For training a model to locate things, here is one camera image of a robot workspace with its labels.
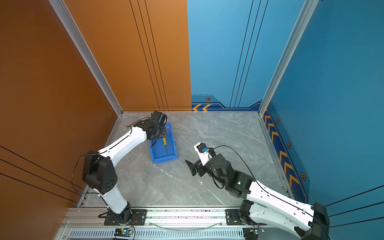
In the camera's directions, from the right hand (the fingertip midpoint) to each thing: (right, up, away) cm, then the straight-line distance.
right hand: (192, 155), depth 70 cm
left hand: (-19, +10, +21) cm, 30 cm away
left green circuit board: (-33, -37, +1) cm, 50 cm away
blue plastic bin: (-21, -4, +27) cm, 34 cm away
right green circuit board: (+28, -37, +1) cm, 47 cm away
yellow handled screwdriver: (-20, +4, +32) cm, 38 cm away
